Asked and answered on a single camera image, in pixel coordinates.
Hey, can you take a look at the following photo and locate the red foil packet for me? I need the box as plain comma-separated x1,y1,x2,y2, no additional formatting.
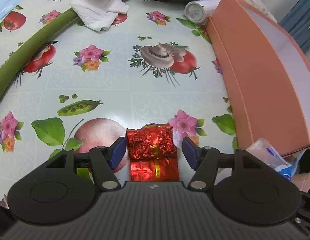
126,124,179,182

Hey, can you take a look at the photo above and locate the blue white plastic bag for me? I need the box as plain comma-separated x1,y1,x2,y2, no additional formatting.
246,138,292,180

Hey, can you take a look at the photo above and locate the floral fruit tablecloth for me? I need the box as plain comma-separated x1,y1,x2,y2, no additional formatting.
0,0,238,206

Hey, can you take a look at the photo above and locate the orange cardboard box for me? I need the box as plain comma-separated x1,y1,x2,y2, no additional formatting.
206,0,310,156

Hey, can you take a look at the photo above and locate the green massage stick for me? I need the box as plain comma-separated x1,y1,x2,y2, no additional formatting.
0,8,78,100

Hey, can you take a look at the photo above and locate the white paper towel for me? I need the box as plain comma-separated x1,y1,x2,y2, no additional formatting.
70,0,129,32

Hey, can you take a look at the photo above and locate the white cylindrical can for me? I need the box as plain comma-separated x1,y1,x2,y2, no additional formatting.
184,0,221,24

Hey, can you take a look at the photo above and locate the blue curtain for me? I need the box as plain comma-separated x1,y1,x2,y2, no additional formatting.
280,0,310,53

